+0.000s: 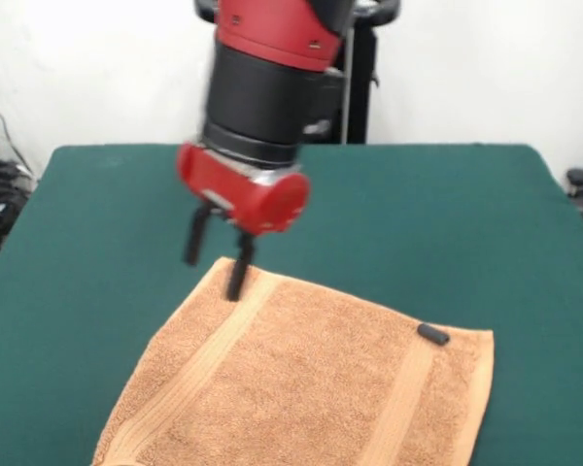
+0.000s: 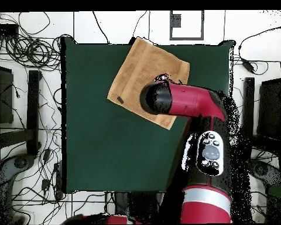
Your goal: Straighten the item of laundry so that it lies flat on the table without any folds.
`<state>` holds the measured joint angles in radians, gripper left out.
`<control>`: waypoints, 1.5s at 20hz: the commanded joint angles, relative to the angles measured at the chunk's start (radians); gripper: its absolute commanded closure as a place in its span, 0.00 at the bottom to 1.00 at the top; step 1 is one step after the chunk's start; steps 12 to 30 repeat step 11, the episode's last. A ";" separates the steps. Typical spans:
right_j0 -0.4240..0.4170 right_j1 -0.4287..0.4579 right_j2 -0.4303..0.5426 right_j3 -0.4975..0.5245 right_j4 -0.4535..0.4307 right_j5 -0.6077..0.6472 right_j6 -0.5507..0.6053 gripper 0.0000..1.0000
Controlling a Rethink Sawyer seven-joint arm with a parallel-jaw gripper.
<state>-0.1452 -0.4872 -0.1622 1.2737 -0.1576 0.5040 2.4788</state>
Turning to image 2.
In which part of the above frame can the orange terry towel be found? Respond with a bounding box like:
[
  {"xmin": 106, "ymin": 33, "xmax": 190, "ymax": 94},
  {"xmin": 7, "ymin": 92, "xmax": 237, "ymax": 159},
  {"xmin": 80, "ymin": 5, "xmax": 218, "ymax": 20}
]
[{"xmin": 107, "ymin": 36, "xmax": 191, "ymax": 131}]

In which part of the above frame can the dark green table cloth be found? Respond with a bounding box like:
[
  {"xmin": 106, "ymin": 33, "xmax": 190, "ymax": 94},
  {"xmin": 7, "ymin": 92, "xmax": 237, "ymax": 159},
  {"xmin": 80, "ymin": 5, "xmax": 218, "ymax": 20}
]
[{"xmin": 60, "ymin": 37, "xmax": 236, "ymax": 195}]

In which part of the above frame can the narrow black power strip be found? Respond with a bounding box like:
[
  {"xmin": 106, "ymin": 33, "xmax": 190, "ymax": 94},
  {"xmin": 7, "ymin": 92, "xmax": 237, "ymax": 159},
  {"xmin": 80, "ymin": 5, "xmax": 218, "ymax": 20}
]
[{"xmin": 53, "ymin": 161, "xmax": 64, "ymax": 200}]

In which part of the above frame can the black rectangular box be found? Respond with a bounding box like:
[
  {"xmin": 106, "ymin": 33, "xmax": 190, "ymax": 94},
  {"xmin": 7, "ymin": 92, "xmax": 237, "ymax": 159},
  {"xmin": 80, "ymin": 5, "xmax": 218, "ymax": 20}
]
[{"xmin": 0, "ymin": 23, "xmax": 19, "ymax": 36}]

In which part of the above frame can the grey square frame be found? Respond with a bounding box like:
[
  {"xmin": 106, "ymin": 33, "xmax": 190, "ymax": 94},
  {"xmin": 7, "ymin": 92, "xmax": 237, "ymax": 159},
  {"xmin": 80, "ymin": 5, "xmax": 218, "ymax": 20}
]
[{"xmin": 169, "ymin": 10, "xmax": 205, "ymax": 41}]

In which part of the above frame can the black floor cable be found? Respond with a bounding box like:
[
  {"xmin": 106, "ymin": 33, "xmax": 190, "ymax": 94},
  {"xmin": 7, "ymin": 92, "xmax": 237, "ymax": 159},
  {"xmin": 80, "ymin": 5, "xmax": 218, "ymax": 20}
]
[
  {"xmin": 132, "ymin": 11, "xmax": 148, "ymax": 39},
  {"xmin": 92, "ymin": 11, "xmax": 111, "ymax": 45}
]

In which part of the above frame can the black power adapter with cable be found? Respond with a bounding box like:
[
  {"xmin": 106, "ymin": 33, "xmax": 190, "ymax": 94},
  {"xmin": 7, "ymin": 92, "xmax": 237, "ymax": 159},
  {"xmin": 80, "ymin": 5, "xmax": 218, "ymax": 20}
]
[{"xmin": 236, "ymin": 19, "xmax": 281, "ymax": 74}]

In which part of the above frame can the coiled black cable bundle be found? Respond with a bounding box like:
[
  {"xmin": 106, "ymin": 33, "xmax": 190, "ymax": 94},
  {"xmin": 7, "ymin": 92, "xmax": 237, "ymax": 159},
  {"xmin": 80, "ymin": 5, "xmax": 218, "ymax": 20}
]
[{"xmin": 4, "ymin": 33, "xmax": 63, "ymax": 71}]

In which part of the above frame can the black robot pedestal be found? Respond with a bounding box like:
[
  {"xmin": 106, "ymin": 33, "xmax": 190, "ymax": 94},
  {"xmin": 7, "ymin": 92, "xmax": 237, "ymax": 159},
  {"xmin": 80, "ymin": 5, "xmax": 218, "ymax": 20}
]
[{"xmin": 113, "ymin": 191, "xmax": 166, "ymax": 224}]

